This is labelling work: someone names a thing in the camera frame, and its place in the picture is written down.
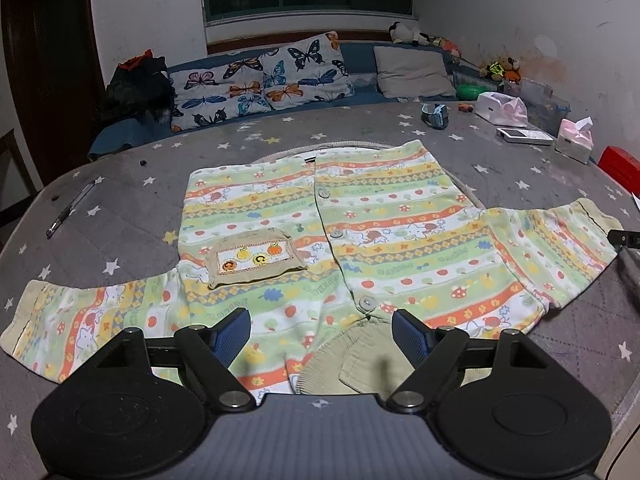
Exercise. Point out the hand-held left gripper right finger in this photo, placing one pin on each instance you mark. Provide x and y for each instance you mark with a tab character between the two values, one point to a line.
408	338

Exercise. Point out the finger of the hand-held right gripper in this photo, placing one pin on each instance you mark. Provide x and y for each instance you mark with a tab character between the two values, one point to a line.
625	238

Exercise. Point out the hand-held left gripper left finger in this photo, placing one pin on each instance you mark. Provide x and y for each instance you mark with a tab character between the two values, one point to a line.
231	338

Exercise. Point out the striped patterned baby cardigan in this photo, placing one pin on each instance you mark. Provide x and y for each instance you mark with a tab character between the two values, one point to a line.
400	220

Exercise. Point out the red box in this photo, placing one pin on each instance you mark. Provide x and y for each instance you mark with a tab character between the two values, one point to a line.
622	167

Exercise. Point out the pink tissue pack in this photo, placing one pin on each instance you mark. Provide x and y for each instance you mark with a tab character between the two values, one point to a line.
575	140

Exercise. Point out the white flat device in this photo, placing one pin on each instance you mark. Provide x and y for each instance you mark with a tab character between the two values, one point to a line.
525	136

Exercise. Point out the clear plastic storage box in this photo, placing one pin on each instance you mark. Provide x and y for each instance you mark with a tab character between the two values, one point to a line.
545	102

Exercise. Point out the white tissue box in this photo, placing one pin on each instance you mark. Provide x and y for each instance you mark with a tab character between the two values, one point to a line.
500	107

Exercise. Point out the grey star-print bed sheet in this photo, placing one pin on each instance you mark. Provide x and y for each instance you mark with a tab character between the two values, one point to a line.
150	160

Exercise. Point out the small orange toy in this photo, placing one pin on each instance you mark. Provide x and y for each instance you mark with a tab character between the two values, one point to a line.
466	107

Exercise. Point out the black pen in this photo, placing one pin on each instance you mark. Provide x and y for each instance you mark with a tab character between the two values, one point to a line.
70	208

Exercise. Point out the yellow and orange plush toys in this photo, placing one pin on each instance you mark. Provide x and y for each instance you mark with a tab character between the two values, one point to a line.
502	69

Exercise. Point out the green plastic toy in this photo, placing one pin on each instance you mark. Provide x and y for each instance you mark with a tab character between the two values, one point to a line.
469	92

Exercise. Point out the blue child's watch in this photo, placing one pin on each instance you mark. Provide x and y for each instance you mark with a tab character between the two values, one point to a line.
434	116

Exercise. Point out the butterfly print pillow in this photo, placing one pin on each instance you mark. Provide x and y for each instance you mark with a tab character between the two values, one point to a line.
305	70
220	90

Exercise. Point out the colourful plush toy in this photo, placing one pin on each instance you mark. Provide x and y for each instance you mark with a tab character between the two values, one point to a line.
445	45

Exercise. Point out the plain grey pillow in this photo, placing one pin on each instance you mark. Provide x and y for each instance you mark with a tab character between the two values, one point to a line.
412	71

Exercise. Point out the black bag with red trim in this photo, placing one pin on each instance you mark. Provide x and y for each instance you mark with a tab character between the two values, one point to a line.
135	87

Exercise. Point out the blue bench cushion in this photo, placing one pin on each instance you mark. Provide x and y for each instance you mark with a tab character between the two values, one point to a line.
357	55

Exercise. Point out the black and white plush toy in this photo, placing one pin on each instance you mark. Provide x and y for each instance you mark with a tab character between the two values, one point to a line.
406	32

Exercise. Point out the dark wooden door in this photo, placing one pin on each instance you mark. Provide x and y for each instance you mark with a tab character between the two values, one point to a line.
45	60

